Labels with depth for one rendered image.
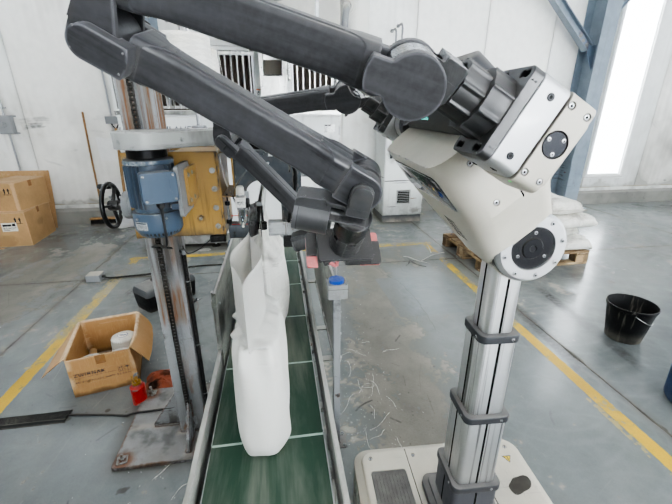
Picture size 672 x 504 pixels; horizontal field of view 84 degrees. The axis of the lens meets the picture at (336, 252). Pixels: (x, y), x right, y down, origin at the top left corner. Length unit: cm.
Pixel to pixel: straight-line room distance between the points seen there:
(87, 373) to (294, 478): 148
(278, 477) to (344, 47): 124
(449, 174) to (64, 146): 570
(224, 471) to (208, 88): 119
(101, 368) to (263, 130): 211
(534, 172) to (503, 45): 583
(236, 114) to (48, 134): 566
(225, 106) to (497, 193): 47
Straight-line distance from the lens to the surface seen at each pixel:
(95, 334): 288
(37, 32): 613
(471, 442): 123
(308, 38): 50
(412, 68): 48
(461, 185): 69
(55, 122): 610
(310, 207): 59
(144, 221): 134
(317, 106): 111
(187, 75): 55
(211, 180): 147
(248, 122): 54
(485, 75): 53
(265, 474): 142
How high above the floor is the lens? 148
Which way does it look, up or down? 21 degrees down
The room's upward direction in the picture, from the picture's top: straight up
